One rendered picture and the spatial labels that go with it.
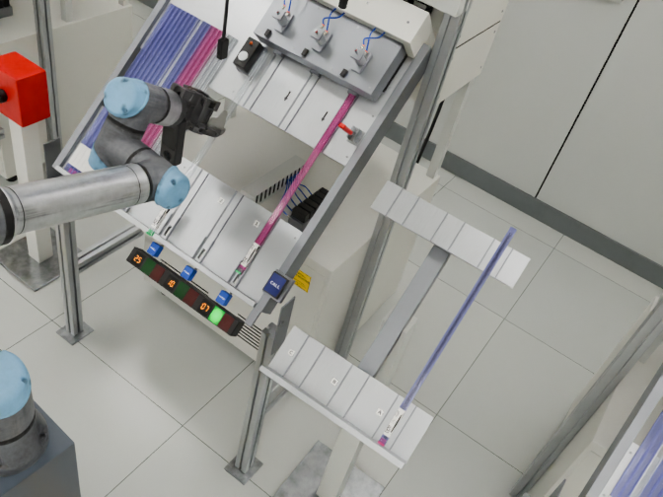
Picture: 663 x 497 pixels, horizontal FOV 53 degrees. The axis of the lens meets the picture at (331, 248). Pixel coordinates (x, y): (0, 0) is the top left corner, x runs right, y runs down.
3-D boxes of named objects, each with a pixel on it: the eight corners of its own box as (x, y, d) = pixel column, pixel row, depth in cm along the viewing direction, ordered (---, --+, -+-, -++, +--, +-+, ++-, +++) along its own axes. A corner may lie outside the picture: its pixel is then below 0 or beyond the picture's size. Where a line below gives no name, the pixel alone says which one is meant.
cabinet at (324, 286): (294, 403, 218) (331, 272, 176) (142, 291, 239) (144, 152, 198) (393, 300, 262) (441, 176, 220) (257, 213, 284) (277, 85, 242)
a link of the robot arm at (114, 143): (112, 188, 124) (137, 136, 121) (76, 159, 128) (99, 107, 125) (142, 191, 131) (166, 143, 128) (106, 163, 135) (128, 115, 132)
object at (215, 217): (262, 305, 152) (257, 303, 149) (68, 170, 173) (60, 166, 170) (307, 235, 153) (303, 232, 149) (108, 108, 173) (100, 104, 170)
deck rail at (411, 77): (270, 315, 154) (260, 312, 148) (263, 310, 155) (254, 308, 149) (434, 58, 155) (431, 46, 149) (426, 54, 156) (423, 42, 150)
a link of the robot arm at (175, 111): (161, 130, 131) (131, 111, 133) (175, 133, 135) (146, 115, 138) (177, 96, 129) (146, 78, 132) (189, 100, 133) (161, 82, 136)
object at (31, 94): (35, 292, 230) (5, 96, 178) (-10, 256, 237) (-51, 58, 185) (90, 258, 246) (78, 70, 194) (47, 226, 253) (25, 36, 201)
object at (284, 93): (351, 173, 155) (345, 166, 150) (149, 55, 176) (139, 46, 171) (426, 54, 155) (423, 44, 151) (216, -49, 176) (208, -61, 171)
